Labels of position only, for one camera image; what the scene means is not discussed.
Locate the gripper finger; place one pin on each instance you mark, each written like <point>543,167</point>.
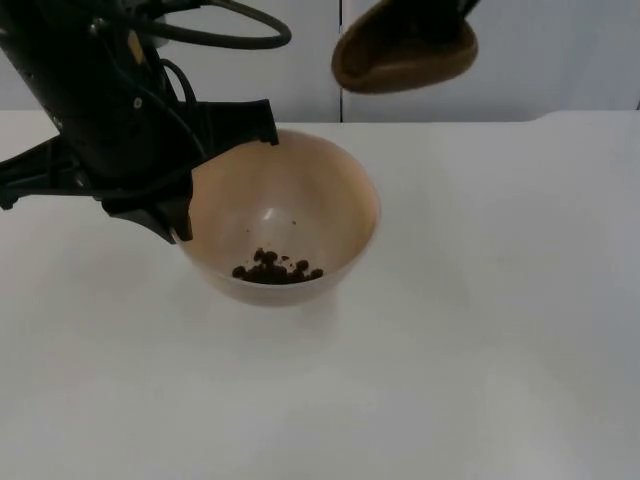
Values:
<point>442,15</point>
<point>472,6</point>

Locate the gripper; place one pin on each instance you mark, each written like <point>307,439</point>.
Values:
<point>115,150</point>

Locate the coffee beans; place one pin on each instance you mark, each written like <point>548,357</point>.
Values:
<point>277,272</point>

